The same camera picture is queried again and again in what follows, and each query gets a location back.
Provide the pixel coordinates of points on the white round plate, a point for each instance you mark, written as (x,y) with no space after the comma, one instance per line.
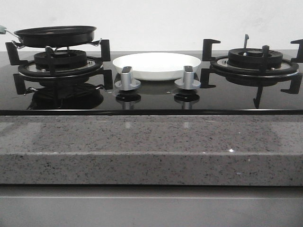
(157,66)

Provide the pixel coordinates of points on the black frying pan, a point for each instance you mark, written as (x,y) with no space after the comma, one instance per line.
(55,36)

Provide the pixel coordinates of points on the left silver stove knob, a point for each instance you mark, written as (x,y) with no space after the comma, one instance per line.
(127,81)

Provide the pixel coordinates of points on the silver stove knob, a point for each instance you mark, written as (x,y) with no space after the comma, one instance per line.
(127,81)
(187,82)

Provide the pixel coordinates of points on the right silver stove knob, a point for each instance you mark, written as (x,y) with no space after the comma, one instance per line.
(187,82)

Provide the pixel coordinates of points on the left black pan support grate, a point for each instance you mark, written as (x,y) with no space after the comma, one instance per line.
(55,80)

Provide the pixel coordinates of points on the left black gas burner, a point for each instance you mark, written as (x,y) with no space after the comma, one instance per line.
(62,60)

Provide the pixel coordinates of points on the black gas burner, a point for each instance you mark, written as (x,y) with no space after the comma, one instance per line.
(62,60)
(252,58)

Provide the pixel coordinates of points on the right black gas burner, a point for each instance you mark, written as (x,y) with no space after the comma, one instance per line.
(252,58)

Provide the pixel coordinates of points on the black glass gas hob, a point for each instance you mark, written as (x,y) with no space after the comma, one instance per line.
(219,94)

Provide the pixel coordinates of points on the grey cabinet front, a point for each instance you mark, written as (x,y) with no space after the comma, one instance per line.
(150,206)

